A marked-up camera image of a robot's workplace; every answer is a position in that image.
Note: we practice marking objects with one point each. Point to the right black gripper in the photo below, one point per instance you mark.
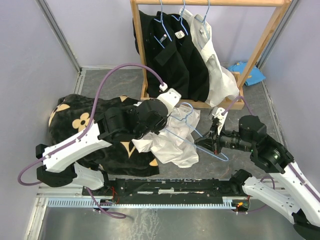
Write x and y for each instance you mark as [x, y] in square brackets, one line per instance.
[209, 144]

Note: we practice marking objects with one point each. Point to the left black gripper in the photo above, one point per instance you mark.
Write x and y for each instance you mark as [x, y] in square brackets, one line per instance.
[156, 130]

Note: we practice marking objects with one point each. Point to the white shirt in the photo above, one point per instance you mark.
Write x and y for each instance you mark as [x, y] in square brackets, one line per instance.
[222, 83]
[168, 148]

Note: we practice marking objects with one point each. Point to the blue wire hanger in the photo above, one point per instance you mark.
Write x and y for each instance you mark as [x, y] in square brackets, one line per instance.
[176, 122]

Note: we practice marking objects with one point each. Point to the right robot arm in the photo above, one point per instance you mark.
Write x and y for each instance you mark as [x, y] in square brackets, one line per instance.
[302, 206]

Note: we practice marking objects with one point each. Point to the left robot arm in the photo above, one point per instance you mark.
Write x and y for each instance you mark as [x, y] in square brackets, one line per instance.
[123, 137]

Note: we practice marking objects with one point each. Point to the black hanging shirt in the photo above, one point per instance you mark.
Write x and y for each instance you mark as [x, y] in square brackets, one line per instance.
[167, 62]
[199, 80]

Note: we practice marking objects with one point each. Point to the white hanging shirt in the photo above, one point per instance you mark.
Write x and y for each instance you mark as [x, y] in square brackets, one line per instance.
[222, 83]

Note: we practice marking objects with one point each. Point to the wooden clothes rack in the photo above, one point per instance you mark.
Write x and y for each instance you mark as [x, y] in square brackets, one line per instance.
[281, 7]

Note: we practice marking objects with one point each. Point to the black floral plush blanket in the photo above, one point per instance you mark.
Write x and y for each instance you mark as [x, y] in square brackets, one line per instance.
[72, 115]

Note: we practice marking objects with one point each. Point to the blue cloth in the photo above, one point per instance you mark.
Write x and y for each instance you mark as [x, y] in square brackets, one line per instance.
[255, 76]

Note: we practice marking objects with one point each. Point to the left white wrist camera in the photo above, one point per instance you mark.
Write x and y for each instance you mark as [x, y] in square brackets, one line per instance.
[169, 97]

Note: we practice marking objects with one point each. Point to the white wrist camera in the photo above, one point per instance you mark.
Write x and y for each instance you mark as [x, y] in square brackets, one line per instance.
[219, 115]
[169, 97]

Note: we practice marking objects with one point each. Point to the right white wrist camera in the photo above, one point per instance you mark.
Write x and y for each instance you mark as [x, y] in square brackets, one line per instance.
[219, 115]

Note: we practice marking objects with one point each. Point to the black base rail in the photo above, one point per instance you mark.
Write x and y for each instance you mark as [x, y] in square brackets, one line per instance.
[119, 188]

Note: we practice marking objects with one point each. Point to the white slotted cable duct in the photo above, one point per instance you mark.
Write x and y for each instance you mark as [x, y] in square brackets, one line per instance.
[150, 202]

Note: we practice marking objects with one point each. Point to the aluminium corner post left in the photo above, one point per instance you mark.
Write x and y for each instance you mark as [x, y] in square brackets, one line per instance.
[44, 7]

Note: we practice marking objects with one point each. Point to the aluminium corner post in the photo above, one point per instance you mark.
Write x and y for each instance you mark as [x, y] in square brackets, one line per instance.
[44, 7]
[277, 33]

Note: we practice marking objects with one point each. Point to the aluminium corner post right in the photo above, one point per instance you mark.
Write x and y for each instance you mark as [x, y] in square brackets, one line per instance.
[277, 33]

